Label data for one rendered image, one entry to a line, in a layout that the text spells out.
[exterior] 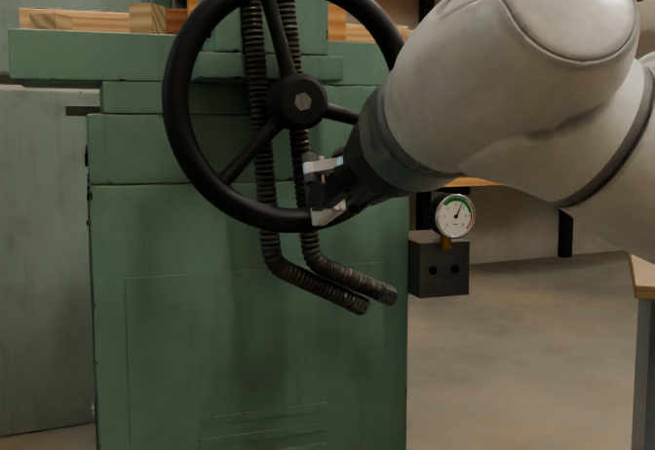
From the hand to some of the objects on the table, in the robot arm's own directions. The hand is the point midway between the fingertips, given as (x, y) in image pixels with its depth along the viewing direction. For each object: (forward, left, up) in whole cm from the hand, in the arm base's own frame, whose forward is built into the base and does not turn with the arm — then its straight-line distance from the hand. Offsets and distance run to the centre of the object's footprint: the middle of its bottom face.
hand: (327, 205), depth 73 cm
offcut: (+27, -16, +19) cm, 37 cm away
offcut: (+42, -18, +19) cm, 49 cm away
